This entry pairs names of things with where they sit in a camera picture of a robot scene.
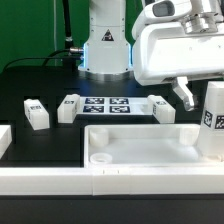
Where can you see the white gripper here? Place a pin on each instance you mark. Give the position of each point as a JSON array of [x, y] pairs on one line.
[[163, 52]]

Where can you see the white desk top panel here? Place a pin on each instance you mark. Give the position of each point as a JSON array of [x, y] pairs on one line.
[[144, 145]]

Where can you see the white marker tag plate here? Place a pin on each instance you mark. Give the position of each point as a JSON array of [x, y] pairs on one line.
[[114, 106]]

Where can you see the white left barrier block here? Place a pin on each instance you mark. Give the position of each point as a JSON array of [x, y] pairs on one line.
[[5, 138]]

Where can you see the white front barrier rail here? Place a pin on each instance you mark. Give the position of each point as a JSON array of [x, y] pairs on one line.
[[118, 181]]

